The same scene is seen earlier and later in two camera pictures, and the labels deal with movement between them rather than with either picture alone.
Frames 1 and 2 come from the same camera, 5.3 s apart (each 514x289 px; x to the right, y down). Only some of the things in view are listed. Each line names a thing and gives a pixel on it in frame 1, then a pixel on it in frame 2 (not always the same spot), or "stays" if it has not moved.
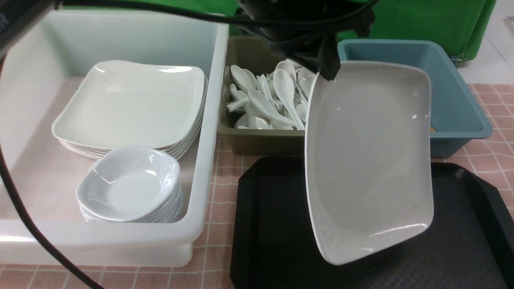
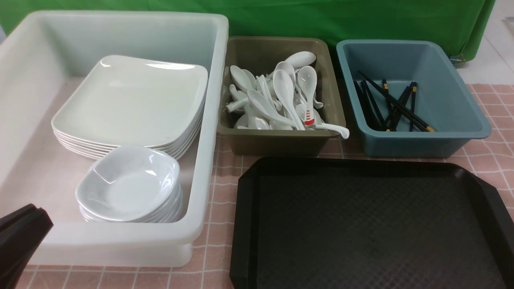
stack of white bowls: [131, 185] stays
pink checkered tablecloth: [211, 268] stays
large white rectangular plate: [368, 151] to [132, 101]
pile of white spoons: [276, 100] stays
